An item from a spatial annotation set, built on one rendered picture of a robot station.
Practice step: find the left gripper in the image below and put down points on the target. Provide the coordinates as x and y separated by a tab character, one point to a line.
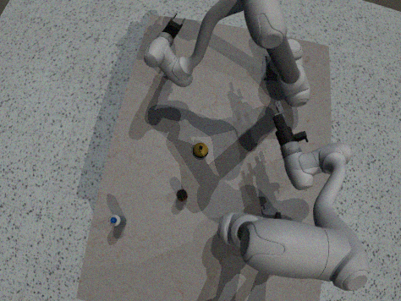
285	135

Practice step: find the gold dome bell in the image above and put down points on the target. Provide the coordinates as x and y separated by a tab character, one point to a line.
200	150

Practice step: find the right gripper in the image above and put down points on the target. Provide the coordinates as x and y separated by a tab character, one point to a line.
170	30

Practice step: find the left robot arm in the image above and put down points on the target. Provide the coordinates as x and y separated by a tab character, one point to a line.
299	250

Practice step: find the small brown spice jar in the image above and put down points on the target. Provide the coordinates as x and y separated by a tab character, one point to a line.
182	195

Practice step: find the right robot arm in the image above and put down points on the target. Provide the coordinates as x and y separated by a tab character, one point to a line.
267	28

